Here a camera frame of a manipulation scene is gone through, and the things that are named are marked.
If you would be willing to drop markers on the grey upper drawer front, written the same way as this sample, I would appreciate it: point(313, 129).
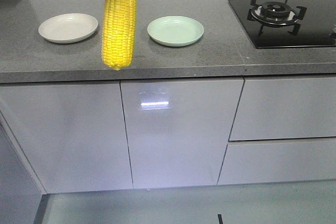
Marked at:
point(284, 108)

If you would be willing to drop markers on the black glass gas hob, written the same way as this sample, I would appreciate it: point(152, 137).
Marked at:
point(287, 23)

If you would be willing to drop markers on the grey cabinet door left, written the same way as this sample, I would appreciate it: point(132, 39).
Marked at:
point(73, 135)

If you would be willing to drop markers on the grey cabinet door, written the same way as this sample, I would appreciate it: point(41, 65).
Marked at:
point(73, 135)
point(178, 130)

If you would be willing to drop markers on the grey lower drawer front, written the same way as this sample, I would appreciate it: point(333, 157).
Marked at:
point(248, 162)

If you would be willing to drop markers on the grey cabinet door middle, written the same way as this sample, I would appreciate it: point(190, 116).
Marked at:
point(178, 130)

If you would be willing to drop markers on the grey drawer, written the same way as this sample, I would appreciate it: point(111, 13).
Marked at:
point(248, 162)
point(284, 108)

